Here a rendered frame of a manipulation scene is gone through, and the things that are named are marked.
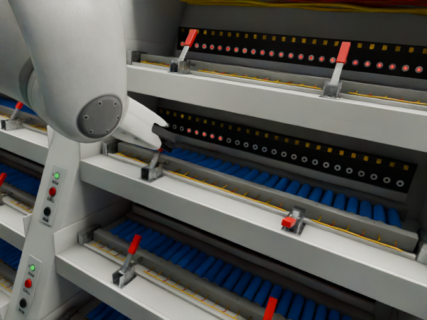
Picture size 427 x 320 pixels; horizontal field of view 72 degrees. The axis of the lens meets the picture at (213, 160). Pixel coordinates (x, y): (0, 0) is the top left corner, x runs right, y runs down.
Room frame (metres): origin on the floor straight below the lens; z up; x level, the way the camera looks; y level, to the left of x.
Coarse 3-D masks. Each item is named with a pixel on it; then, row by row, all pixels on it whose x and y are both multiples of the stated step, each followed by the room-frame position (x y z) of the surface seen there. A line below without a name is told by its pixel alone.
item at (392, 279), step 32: (96, 160) 0.59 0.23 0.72; (256, 160) 0.62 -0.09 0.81; (128, 192) 0.54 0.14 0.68; (160, 192) 0.51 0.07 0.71; (192, 192) 0.51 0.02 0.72; (384, 192) 0.52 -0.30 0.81; (192, 224) 0.49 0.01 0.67; (224, 224) 0.46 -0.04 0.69; (256, 224) 0.43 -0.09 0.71; (416, 224) 0.49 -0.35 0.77; (288, 256) 0.42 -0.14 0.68; (320, 256) 0.40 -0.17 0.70; (352, 256) 0.38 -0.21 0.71; (384, 256) 0.39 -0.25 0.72; (416, 256) 0.39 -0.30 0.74; (352, 288) 0.39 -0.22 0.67; (384, 288) 0.37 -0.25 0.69; (416, 288) 0.35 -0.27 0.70
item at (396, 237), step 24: (120, 144) 0.63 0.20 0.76; (168, 168) 0.58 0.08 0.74; (192, 168) 0.56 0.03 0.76; (240, 192) 0.52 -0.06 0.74; (264, 192) 0.49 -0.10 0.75; (312, 216) 0.46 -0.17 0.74; (336, 216) 0.44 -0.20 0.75; (360, 216) 0.44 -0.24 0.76; (384, 240) 0.42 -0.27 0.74; (408, 240) 0.40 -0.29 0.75
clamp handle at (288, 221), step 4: (296, 212) 0.42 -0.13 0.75; (292, 216) 0.42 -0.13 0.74; (296, 216) 0.42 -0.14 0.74; (284, 220) 0.36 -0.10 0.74; (288, 220) 0.36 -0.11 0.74; (292, 220) 0.37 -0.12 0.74; (296, 220) 0.40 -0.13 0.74; (284, 224) 0.36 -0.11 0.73; (288, 224) 0.36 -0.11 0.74; (292, 224) 0.37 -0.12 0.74
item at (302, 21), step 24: (264, 0) 0.68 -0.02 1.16; (192, 24) 0.76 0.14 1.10; (216, 24) 0.73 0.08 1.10; (240, 24) 0.70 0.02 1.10; (264, 24) 0.68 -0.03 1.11; (288, 24) 0.65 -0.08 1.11; (312, 24) 0.63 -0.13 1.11; (336, 24) 0.61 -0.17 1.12; (360, 24) 0.60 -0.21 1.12; (384, 24) 0.58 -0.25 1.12; (408, 24) 0.56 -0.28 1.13; (240, 120) 0.67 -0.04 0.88; (264, 120) 0.65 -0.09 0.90; (336, 144) 0.59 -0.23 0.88; (360, 144) 0.57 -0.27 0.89; (384, 144) 0.55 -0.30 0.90; (408, 192) 0.53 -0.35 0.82; (408, 216) 0.53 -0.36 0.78; (384, 312) 0.52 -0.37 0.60
